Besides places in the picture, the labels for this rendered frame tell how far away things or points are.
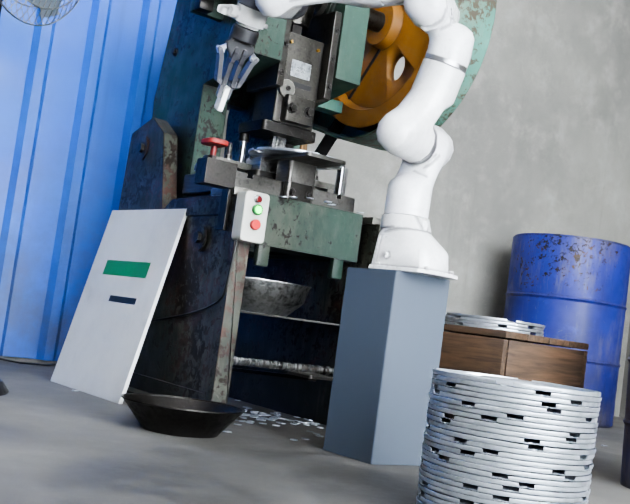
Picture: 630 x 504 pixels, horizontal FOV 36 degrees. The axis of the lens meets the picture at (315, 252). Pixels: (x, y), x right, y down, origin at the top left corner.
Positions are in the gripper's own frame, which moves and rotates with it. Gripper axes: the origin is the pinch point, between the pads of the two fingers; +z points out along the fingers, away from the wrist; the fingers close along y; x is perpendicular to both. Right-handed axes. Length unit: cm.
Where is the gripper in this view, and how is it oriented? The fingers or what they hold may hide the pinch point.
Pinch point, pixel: (222, 97)
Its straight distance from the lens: 267.2
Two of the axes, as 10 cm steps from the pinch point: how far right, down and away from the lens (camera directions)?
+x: -4.3, -4.2, 8.0
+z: -3.5, 8.9, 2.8
